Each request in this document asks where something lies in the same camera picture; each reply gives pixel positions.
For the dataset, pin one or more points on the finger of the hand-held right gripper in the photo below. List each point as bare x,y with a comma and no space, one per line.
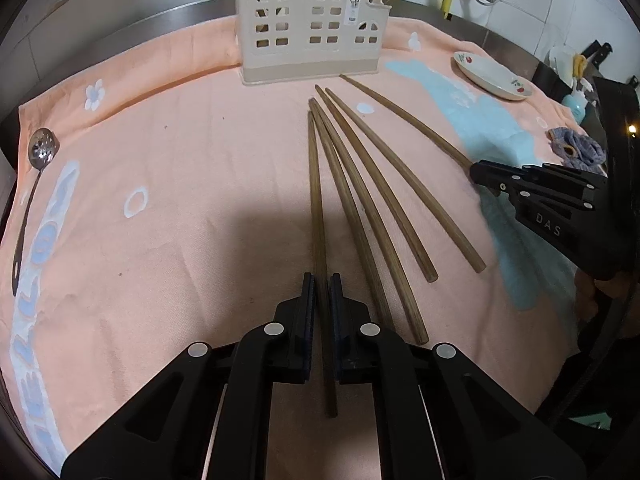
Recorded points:
565,176
487,172

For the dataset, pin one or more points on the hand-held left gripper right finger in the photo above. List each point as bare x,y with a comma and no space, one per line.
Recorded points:
337,305

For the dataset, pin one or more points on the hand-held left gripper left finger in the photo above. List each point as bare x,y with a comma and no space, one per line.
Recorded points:
307,305

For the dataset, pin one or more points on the beige plastic utensil holder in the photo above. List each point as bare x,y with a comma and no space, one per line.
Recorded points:
300,62

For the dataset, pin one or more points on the steel slotted spoon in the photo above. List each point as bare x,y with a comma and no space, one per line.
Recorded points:
44,147

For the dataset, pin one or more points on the person's right hand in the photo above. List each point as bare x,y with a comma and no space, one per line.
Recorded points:
600,292

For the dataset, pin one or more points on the grey knitted cloth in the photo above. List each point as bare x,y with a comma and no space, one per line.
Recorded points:
580,147

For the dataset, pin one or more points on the blue spray bottle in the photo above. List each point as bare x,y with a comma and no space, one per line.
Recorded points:
575,105

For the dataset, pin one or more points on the white cherry-print dish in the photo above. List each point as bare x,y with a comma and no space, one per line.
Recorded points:
492,80

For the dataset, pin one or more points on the yellow plastic utensil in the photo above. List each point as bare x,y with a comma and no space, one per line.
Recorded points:
580,65

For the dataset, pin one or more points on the white rice paddle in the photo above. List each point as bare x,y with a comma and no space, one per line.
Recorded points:
560,62

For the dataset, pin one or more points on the peach printed towel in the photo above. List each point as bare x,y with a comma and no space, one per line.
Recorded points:
175,185

